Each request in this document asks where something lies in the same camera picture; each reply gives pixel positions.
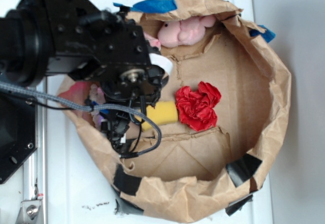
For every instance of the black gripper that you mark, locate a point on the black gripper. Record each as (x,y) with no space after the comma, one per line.
(128,98)

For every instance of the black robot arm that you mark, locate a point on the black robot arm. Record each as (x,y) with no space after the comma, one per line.
(41,38)

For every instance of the crumpled red paper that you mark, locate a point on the crumpled red paper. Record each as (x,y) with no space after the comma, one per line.
(196,108)

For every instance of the yellow sponge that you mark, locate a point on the yellow sponge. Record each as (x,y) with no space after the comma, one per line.
(163,113)

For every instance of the pink plush toy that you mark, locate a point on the pink plush toy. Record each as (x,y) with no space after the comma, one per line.
(181,33)

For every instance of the brown paper bag bin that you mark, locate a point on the brown paper bag bin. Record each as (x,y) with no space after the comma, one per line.
(192,175)

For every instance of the white plastic tray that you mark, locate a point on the white plastic tray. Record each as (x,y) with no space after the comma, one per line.
(77,192)

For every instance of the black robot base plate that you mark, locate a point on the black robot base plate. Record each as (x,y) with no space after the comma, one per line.
(18,134)

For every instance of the aluminium frame rail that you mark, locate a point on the aluminium frame rail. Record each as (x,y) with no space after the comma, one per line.
(34,166)

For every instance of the metal corner bracket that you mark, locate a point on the metal corner bracket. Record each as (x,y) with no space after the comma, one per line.
(31,212)

